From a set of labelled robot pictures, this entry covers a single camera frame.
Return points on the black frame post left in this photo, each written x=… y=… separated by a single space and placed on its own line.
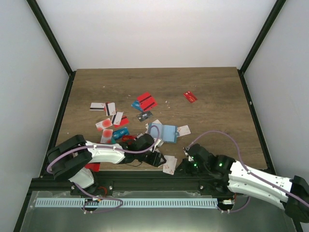
x=49 y=34

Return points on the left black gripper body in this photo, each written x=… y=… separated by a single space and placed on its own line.
x=154 y=161

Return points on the red card under white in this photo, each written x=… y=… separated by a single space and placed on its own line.
x=124 y=121

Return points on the white VIP sunset card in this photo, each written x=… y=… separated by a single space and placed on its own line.
x=183 y=130

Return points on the white blossom card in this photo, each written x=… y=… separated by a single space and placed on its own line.
x=170 y=165

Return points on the white card red circle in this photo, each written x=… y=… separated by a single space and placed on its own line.
x=104 y=124

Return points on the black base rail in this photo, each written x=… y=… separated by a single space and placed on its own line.
x=120 y=181

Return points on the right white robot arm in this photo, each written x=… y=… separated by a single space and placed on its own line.
x=230 y=175

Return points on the black VIP card upper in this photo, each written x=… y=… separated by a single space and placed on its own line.
x=144 y=116

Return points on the red stripe card front edge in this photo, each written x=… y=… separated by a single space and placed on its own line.
x=95 y=167

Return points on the black frame post right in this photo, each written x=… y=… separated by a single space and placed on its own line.
x=276 y=9

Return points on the red card far right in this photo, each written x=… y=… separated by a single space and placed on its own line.
x=190 y=96

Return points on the black frame post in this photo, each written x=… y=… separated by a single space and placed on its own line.
x=49 y=34
x=276 y=9

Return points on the blue vip card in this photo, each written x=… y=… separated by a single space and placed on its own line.
x=118 y=134
x=136 y=105

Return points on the red VIP card left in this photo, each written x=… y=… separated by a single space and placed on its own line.
x=128 y=138

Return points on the light blue slotted rail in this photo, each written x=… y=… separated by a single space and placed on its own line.
x=128 y=203

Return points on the teal card holder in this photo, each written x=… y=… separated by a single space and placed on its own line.
x=167 y=133

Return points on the white card vertical stripe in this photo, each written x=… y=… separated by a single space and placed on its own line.
x=110 y=109

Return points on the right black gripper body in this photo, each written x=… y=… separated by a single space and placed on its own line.
x=195 y=169

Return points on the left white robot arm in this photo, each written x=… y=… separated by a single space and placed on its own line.
x=67 y=160

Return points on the white card black stripe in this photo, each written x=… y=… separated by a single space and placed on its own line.
x=97 y=106

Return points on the white VIP chip card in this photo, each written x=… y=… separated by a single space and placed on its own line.
x=156 y=122

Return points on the blue VIP card lower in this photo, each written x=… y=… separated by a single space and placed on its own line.
x=118 y=134

